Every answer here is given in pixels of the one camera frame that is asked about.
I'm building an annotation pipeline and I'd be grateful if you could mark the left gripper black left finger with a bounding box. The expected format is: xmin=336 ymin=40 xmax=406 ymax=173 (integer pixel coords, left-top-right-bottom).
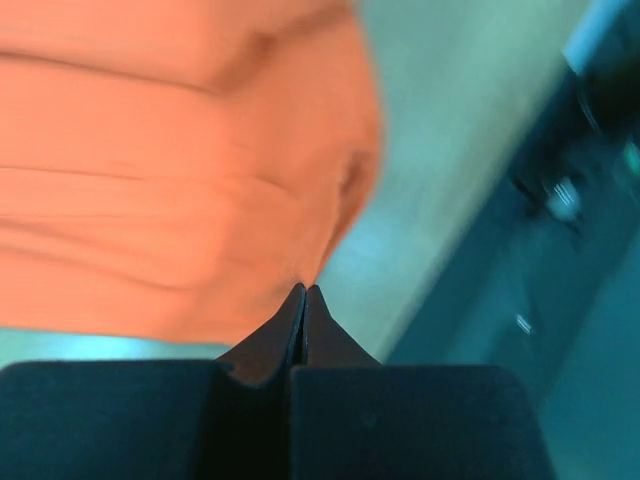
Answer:
xmin=1 ymin=286 xmax=305 ymax=479

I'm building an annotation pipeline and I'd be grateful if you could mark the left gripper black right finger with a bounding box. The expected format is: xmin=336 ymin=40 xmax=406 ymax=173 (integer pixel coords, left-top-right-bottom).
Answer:
xmin=289 ymin=287 xmax=555 ymax=479

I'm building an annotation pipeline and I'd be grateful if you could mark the orange t-shirt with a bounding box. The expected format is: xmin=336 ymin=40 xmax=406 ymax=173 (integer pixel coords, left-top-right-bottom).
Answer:
xmin=1 ymin=1 xmax=384 ymax=344

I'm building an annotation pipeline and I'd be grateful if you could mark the black mounting base plate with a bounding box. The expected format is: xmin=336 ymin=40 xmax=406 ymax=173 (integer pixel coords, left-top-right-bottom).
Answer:
xmin=387 ymin=1 xmax=639 ymax=399

